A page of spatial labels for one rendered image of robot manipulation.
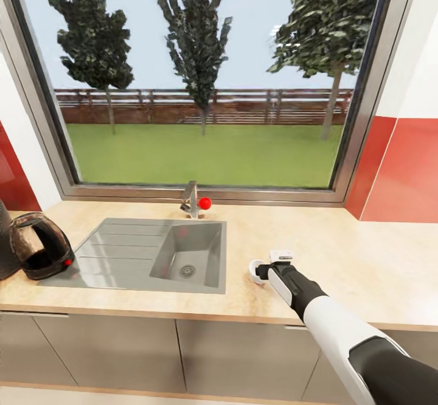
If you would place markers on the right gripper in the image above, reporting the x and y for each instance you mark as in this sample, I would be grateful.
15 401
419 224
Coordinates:
262 271

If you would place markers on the coffee cup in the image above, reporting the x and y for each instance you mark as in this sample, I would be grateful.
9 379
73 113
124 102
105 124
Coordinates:
252 269

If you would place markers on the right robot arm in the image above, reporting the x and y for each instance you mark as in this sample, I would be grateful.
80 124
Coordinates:
372 367

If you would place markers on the cabinet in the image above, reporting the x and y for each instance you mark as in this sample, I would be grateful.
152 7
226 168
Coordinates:
197 357

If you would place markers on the drop in sink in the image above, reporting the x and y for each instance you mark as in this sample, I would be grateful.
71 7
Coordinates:
179 256

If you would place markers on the electric kettle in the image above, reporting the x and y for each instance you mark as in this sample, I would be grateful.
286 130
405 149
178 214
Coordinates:
41 248

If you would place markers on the fixed window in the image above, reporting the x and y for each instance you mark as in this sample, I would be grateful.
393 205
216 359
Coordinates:
261 102

